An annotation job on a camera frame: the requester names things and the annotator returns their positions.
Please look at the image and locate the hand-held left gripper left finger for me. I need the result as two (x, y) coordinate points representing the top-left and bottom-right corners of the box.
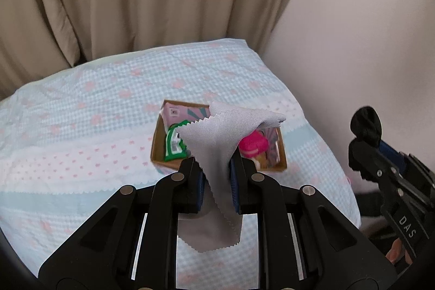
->
(38, 157), (206, 290)

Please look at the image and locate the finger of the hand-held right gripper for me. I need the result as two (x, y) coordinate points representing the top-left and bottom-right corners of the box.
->
(378, 140), (435, 187)
(348, 137), (408, 211)

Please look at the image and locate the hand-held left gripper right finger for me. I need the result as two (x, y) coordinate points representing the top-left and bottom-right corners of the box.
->
(230, 154), (397, 290)

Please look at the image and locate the black fabric piece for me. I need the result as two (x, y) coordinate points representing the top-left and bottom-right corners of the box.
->
(351, 107), (383, 145)

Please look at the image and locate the green and white packet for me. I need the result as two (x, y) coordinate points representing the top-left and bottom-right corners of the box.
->
(164, 120), (191, 162)

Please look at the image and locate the pink soft pouch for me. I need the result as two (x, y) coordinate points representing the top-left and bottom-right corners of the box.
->
(238, 132), (269, 159)

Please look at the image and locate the grey cleaning cloth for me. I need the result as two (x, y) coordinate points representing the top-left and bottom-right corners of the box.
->
(175, 101), (287, 253)

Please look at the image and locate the pink patterned cardboard box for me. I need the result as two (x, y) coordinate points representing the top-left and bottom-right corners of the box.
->
(150, 100), (288, 174)

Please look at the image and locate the person's right hand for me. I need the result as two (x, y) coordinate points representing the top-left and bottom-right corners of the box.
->
(386, 236), (414, 265)

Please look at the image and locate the light blue checked blanket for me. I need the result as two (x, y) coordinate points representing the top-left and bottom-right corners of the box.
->
(0, 38), (361, 290)

